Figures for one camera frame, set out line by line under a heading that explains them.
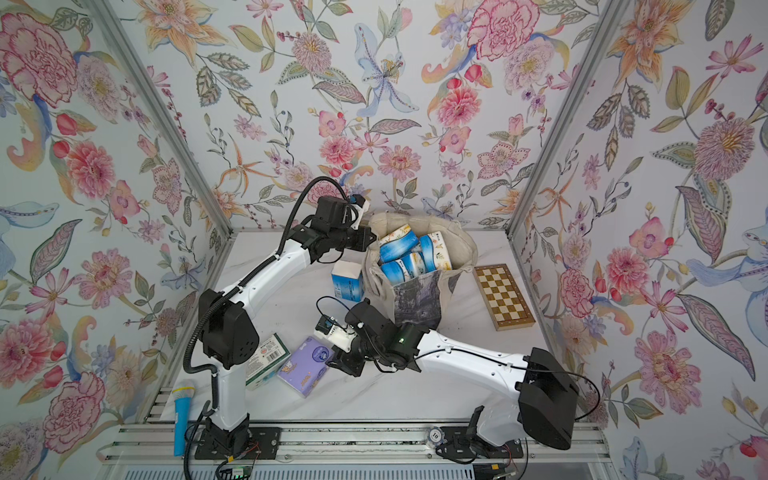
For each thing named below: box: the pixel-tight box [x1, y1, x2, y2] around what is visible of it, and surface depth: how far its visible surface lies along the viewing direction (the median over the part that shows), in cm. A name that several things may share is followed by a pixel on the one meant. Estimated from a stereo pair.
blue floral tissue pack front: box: [380, 259, 410, 286], surface depth 83 cm
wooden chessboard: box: [473, 263, 536, 332], surface depth 100 cm
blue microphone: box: [172, 379, 196, 457], surface depth 78 cm
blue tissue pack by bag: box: [331, 260, 365, 302], surface depth 95 cm
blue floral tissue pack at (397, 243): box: [379, 224, 419, 262], surface depth 92 cm
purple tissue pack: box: [277, 336, 335, 398], surface depth 84 cm
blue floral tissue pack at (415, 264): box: [401, 252, 427, 279], surface depth 87 cm
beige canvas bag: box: [364, 212, 478, 329], surface depth 83 cm
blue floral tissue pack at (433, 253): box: [419, 231, 452, 272], surface depth 87 cm
